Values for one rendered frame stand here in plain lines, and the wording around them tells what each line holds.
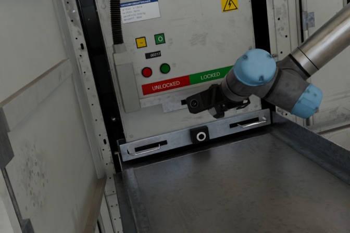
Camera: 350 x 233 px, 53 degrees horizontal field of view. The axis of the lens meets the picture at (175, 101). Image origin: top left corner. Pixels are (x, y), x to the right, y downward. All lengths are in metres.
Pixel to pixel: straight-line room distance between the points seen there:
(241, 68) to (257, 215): 0.35
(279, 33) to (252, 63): 0.51
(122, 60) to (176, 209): 0.43
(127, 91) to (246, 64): 0.42
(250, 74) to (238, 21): 0.51
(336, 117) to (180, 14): 0.67
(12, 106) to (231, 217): 0.54
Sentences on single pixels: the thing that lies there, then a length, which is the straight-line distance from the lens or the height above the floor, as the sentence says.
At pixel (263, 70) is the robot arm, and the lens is 0.72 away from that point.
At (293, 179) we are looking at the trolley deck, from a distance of 1.00.
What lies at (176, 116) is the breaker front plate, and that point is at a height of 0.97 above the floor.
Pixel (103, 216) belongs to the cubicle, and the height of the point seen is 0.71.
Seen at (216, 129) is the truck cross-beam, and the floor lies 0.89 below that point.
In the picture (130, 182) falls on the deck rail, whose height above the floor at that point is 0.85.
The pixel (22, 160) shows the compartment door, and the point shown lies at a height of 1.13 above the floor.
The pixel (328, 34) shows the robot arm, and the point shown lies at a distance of 0.88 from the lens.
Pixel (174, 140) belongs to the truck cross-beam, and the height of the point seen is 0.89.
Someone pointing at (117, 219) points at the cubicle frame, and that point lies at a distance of 1.25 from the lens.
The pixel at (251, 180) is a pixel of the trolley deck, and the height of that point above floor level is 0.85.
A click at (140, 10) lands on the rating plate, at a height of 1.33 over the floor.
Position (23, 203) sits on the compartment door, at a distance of 0.63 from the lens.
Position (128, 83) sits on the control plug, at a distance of 1.01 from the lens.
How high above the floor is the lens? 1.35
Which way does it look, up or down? 16 degrees down
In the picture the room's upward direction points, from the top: 10 degrees counter-clockwise
